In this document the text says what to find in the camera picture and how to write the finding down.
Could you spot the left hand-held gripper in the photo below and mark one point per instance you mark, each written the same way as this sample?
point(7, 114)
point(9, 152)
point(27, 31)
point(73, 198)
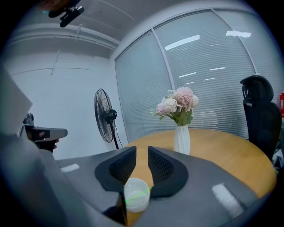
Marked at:
point(13, 106)

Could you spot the person's head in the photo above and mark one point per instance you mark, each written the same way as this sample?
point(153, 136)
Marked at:
point(55, 4)

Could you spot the person's left hand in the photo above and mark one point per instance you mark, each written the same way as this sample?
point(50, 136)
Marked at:
point(56, 142)

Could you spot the black head camera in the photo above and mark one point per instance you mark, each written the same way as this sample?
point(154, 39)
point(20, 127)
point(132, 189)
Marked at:
point(68, 14)

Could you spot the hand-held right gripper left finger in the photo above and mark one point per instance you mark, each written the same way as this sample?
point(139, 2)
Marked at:
point(88, 173)

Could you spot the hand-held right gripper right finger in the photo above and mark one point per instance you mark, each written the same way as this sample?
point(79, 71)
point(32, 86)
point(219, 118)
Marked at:
point(195, 190)

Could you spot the white ribbed vase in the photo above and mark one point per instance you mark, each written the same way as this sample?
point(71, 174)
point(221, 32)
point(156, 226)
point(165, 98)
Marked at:
point(182, 139)

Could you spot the pink white flower bouquet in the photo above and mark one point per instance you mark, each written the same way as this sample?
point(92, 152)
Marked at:
point(177, 104)

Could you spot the black standing fan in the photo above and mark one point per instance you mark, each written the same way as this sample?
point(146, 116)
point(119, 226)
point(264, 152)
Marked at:
point(104, 115)

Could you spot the black office chair with headrest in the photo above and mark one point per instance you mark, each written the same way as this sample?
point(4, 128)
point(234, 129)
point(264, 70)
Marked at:
point(261, 115)

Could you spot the white mug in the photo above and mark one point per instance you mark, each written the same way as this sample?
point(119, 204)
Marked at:
point(136, 199)

